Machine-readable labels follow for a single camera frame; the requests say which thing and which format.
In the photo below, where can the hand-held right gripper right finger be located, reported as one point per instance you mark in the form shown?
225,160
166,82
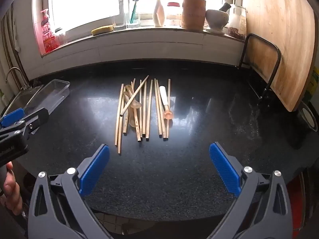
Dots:
224,169

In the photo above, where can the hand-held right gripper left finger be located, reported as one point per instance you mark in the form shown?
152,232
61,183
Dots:
96,169

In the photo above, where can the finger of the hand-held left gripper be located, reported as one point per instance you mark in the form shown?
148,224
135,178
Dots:
37,118
11,117

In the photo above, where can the clear plastic container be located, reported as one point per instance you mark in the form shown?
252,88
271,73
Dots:
49,94

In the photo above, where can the amber translucent spoon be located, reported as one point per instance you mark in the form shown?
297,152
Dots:
136,106
130,123

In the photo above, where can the pile of wooden chopsticks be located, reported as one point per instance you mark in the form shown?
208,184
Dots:
144,104

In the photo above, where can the person's left hand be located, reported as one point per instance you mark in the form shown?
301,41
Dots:
12,191

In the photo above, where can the metal faucet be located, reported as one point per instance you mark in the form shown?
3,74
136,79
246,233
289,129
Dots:
11,70

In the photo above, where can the pink soap pump bottle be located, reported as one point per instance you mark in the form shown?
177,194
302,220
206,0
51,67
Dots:
47,37

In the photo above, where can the small clear bottle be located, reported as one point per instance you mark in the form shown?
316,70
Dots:
60,36

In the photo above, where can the black round container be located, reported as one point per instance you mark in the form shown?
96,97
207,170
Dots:
307,117

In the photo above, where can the yellow sponge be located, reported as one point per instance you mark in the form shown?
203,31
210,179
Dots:
102,30

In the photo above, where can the wooden chair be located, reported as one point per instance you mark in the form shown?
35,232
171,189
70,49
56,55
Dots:
243,54

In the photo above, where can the yellow green packet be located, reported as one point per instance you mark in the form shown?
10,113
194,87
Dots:
313,84

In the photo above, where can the clear glass cup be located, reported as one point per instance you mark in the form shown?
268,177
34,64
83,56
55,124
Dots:
133,23

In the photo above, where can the tall clear glass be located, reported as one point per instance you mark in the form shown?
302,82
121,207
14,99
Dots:
124,12

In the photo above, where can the green toothbrush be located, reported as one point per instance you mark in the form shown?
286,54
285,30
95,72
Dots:
134,8

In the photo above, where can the glass spice jar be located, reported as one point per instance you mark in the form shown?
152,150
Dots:
236,22

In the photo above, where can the wooden cutting board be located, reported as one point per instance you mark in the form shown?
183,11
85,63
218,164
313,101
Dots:
281,29

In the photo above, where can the stone mortar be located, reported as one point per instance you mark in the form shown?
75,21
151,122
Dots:
216,18

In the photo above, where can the wooden utensil holder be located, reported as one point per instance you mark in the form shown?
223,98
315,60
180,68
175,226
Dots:
194,13

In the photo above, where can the beige sauce bottle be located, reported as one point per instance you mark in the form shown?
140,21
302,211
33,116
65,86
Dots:
159,12

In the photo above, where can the stone pestle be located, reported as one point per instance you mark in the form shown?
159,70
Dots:
225,6

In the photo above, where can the red lidded glass jar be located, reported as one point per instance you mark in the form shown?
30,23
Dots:
173,12

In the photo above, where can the white window frame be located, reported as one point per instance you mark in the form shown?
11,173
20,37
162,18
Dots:
82,31

